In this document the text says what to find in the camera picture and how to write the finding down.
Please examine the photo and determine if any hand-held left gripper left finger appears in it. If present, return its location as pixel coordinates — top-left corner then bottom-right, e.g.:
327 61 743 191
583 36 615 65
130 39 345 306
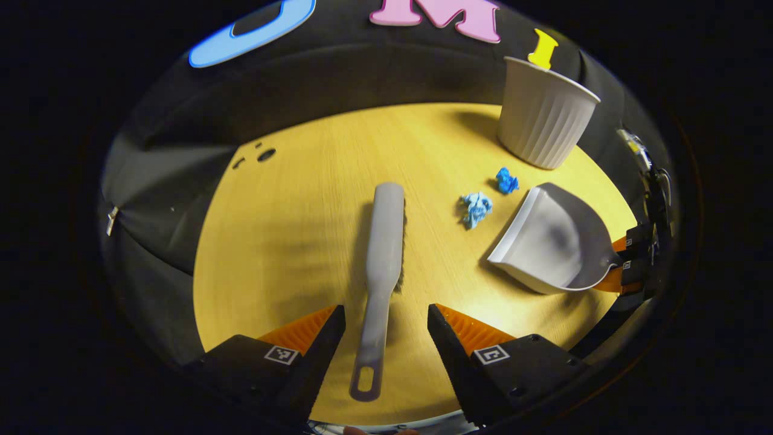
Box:
181 304 347 427

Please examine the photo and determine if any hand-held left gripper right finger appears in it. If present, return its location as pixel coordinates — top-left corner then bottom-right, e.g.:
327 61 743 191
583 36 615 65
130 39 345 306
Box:
427 303 589 427

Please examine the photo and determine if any grey dustpan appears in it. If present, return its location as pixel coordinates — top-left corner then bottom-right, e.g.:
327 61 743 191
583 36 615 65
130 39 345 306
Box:
486 182 626 295

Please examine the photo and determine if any small grey broom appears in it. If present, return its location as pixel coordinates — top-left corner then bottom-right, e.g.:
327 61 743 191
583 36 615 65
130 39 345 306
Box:
349 182 408 403

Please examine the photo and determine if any small blue paper wad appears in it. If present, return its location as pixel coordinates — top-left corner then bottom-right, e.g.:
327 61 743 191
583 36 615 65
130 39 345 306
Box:
495 167 520 195

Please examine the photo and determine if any white ribbed garbage bin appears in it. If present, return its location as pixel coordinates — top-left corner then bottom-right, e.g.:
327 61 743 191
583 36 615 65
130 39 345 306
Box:
497 56 601 170

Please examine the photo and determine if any large light blue paper wad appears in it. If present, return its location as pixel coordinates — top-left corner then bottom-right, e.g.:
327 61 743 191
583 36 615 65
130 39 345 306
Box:
459 192 493 230

